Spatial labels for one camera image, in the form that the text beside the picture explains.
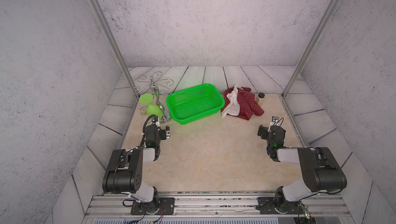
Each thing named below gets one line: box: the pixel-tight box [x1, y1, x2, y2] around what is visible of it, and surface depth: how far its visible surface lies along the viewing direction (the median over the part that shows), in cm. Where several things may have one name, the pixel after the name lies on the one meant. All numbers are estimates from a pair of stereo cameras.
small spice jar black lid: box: [257, 92, 266, 107], surface depth 110 cm
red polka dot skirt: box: [221, 86, 265, 121], surface depth 110 cm
